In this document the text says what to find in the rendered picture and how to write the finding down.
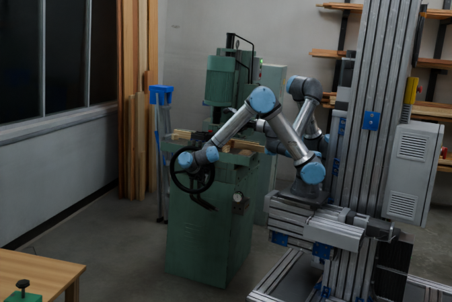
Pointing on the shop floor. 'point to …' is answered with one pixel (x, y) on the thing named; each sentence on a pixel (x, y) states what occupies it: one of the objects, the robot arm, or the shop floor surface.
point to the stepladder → (156, 91)
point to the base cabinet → (209, 231)
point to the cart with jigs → (37, 278)
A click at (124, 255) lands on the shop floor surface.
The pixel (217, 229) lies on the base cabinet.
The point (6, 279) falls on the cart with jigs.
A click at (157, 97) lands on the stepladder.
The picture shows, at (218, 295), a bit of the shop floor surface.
